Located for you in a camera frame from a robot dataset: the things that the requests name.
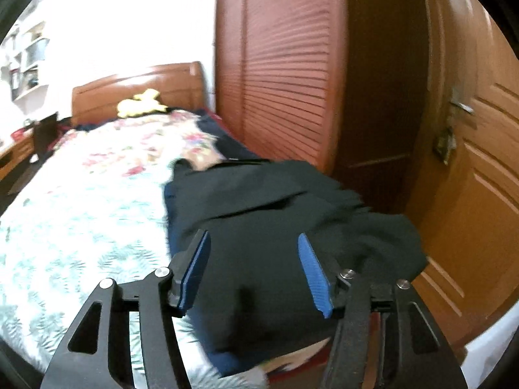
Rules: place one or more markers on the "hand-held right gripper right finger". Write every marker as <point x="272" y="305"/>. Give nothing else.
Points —
<point x="314" y="275"/>

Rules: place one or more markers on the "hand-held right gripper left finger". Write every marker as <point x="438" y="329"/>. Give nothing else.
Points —
<point x="194" y="267"/>

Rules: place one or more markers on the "black button coat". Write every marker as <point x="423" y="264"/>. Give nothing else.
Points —
<point x="263" y="231"/>

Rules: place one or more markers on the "navy folded garment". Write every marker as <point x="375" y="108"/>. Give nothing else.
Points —
<point x="219" y="352"/>

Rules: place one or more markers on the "bed with leaf-print cover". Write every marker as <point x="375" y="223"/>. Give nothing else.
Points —
<point x="81" y="231"/>

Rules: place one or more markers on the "navy bed sheet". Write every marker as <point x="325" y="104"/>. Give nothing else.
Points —
<point x="227" y="142"/>

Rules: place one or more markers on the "floral blanket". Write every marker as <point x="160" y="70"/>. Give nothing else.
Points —
<point x="142" y="146"/>

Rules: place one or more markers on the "yellow plush toy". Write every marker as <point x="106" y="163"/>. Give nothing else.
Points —
<point x="140" y="105"/>

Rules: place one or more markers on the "wooden door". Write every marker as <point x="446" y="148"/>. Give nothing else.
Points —
<point x="478" y="210"/>

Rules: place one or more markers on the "wooden bed headboard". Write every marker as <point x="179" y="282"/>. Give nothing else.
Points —
<point x="174" y="85"/>

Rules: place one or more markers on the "metal door lock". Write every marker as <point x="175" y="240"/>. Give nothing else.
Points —
<point x="445" y="146"/>

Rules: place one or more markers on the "dark chair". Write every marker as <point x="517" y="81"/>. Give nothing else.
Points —
<point x="45" y="133"/>

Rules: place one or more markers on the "wooden louvred wardrobe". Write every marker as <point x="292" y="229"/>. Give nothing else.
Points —
<point x="284" y="69"/>

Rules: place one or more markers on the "wooden desk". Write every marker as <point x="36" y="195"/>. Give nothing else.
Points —
<point x="16" y="158"/>

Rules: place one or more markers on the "red basket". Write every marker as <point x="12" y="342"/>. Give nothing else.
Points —
<point x="18" y="133"/>

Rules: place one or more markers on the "white wall shelf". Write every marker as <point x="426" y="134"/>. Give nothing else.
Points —
<point x="32" y="56"/>

